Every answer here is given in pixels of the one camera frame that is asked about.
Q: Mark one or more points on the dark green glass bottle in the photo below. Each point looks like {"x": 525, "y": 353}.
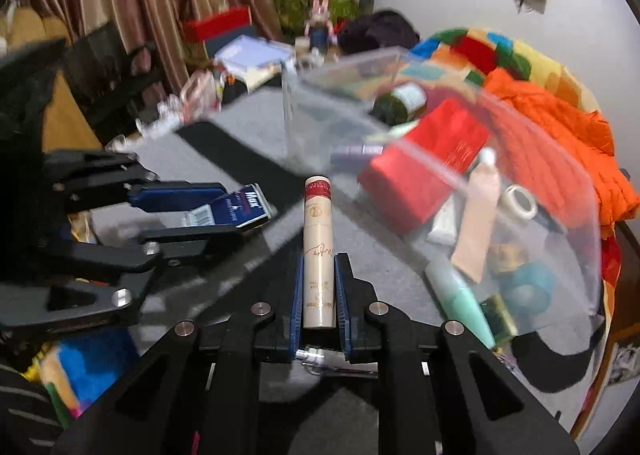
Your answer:
{"x": 400, "y": 102}

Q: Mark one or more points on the green fabric storage box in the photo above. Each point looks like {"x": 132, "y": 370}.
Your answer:
{"x": 295, "y": 10}

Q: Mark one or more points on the clear pink plastic bag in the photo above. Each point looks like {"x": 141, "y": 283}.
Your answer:
{"x": 200, "y": 92}

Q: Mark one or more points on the person's left forearm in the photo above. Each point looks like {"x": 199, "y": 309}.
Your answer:
{"x": 25, "y": 410}

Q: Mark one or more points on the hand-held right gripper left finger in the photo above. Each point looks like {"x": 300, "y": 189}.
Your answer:
{"x": 297, "y": 305}

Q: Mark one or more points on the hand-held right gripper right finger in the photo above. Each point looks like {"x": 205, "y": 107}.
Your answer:
{"x": 342, "y": 305}

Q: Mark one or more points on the tan eraser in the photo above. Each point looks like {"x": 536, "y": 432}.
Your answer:
{"x": 507, "y": 257}

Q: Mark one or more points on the black chair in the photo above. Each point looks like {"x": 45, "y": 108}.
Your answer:
{"x": 110, "y": 80}

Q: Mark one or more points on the colourful patchwork blanket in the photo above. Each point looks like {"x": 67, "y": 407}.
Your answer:
{"x": 470, "y": 47}

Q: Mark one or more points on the white notebook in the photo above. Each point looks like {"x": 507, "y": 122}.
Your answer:
{"x": 255, "y": 57}

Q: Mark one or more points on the red gift box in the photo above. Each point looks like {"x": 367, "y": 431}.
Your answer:
{"x": 425, "y": 170}

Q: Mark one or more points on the pink bunny toy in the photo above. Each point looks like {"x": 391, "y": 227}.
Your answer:
{"x": 319, "y": 22}

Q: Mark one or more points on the beige bottle with red band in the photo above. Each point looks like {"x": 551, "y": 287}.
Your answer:
{"x": 319, "y": 255}

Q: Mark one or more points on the beige tube with white cap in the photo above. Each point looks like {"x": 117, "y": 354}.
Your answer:
{"x": 477, "y": 230}

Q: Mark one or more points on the dark clothing pile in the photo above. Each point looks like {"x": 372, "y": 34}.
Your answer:
{"x": 380, "y": 32}

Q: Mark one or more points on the orange down jacket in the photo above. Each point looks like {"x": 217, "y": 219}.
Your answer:
{"x": 550, "y": 135}

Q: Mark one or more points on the small blue and white box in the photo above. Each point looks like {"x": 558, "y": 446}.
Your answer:
{"x": 245, "y": 207}

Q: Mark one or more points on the mint green tube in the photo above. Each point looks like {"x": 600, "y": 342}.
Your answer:
{"x": 460, "y": 302}

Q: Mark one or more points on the red rectangular box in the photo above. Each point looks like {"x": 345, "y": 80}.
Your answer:
{"x": 217, "y": 24}

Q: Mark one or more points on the white bandage roll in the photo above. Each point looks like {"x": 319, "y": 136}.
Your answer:
{"x": 526, "y": 212}

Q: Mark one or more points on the teal tape roll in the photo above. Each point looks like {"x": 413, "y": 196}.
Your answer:
{"x": 542, "y": 280}

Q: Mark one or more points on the dark blue box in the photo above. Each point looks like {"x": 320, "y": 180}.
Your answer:
{"x": 235, "y": 37}

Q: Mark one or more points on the clear plastic storage box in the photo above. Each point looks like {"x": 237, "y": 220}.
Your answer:
{"x": 350, "y": 100}

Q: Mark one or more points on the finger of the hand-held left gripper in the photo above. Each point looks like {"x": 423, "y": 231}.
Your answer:
{"x": 175, "y": 197}
{"x": 200, "y": 237}

